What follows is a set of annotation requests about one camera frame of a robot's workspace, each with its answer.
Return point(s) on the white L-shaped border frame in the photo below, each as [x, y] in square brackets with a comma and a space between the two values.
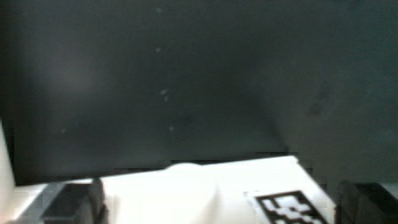
[23, 200]

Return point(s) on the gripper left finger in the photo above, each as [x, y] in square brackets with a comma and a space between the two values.
[76, 207]

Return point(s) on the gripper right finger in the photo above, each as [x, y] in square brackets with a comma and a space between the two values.
[366, 203]

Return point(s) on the white front drawer tray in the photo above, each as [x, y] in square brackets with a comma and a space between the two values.
[248, 192]

